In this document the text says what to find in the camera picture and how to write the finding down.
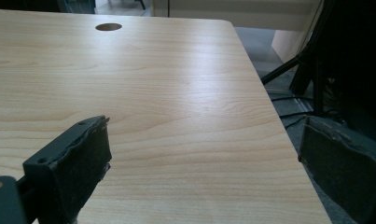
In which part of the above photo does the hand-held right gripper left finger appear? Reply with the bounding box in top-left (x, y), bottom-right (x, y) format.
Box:
top-left (21, 115), bottom-right (113, 224)

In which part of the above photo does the beige background desk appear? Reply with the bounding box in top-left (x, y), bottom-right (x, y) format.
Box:
top-left (151, 0), bottom-right (324, 63)

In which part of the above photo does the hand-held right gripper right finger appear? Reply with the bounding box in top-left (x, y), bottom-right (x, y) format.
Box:
top-left (298, 115), bottom-right (376, 224)

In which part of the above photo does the dark curtain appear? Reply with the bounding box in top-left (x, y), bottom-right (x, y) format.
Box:
top-left (315, 0), bottom-right (376, 144)

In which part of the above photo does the dark background furniture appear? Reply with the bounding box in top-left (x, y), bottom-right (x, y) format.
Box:
top-left (0, 0), bottom-right (96, 15)

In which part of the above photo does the thin black cable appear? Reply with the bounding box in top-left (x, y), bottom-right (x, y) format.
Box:
top-left (278, 110), bottom-right (314, 129)

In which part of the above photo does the black metal stand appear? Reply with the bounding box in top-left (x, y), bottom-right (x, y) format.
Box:
top-left (260, 0), bottom-right (337, 117)

